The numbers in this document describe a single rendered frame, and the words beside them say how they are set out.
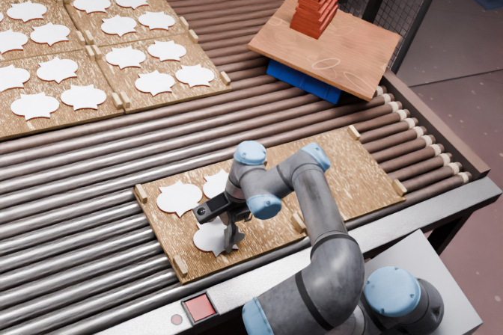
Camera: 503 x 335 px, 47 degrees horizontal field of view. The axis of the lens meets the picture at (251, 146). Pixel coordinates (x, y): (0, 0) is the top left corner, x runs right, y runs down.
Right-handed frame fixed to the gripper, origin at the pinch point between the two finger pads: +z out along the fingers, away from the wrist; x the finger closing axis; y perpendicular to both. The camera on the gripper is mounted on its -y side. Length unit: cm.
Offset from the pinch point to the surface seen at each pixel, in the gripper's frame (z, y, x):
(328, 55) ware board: -13, 75, 53
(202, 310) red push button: 1.9, -13.6, -18.3
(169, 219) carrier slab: 1.0, -9.7, 10.8
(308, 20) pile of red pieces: -19, 73, 68
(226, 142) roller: 1.7, 22.5, 34.5
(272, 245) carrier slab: 0.1, 14.1, -8.5
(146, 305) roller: 3.7, -25.6, -10.6
